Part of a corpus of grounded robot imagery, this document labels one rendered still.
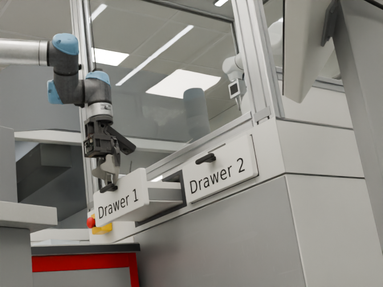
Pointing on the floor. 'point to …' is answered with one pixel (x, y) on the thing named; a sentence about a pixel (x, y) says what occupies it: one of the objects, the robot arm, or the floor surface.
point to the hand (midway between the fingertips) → (113, 182)
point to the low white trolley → (85, 265)
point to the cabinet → (269, 239)
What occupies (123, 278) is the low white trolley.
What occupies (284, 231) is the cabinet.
